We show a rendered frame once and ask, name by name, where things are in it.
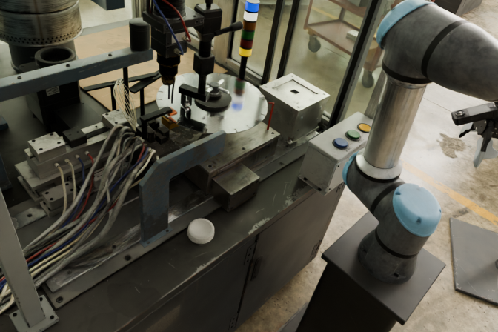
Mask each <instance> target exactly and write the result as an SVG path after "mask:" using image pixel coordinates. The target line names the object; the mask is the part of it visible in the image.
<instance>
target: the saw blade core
mask: <svg viewBox="0 0 498 332"><path fill-rule="evenodd" d="M194 74H195V75H194ZM194 74H193V73H186V74H182V75H179V76H176V80H175V85H174V92H173V104H171V94H172V87H173V85H171V86H170V99H168V85H164V84H163V85H162V86H161V87H160V88H159V90H158V92H157V95H156V102H157V105H158V107H159V109H162V108H163V107H167V106H169V107H172V108H173V109H174V110H175V111H176V112H177V114H176V115H174V116H169V115H167V114H166V115H165V116H166V117H167V116H168V117H169V118H168V119H169V120H171V121H172V122H174V123H175V124H177V125H179V126H181V127H184V128H187V129H188V130H189V129H191V130H193V131H196V132H200V133H205V132H206V130H207V133H209V134H214V133H216V132H218V131H220V130H224V131H225V132H226V134H232V133H236V132H237V133H239V132H242V131H246V130H249V129H250V128H252V127H255V126H257V125H258V124H259V123H260V122H261V121H262V120H263V119H264V118H265V116H266V114H267V111H268V103H267V101H266V99H265V97H264V96H263V94H262V93H261V92H260V91H259V90H258V89H257V88H256V87H254V86H253V85H252V84H250V83H248V82H246V81H244V80H242V79H239V78H237V77H235V76H230V75H227V74H223V73H220V74H219V73H212V74H209V75H207V82H209V83H211V82H219V81H220V80H221V79H224V82H223V83H221V84H220V87H221V88H223V89H226V90H228V91H229V94H230V95H231V97H232V102H231V105H230V106H229V107H227V108H225V109H223V110H208V109H205V108H203V107H200V106H199V105H198V104H197V103H196V102H195V99H194V98H192V106H189V107H183V106H182V105H181V104H180V103H181V93H179V86H180V85H181V84H182V83H184V84H188V85H190V86H193V87H197V88H198V82H199V75H198V74H197V73H196V72H195V73H194ZM218 74H219V76H218ZM259 96H261V97H259ZM160 99H161V100H160ZM261 114H262V115H261ZM178 122H179V123H178ZM191 127H192V128H191ZM235 130H236V131H235Z"/></svg>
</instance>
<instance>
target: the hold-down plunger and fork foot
mask: <svg viewBox="0 0 498 332"><path fill-rule="evenodd" d="M206 84H207V76H200V75H199V82H198V88H197V87H193V86H190V85H188V84H184V83H182V84H181V85H180V86H179V93H181V103H180V104H181V105H182V106H183V107H185V104H186V96H187V100H188V101H189V103H190V106H192V98H194V99H198V100H200V101H203V102H206V101H207V100H208V99H209V98H210V92H208V91H206Z"/></svg>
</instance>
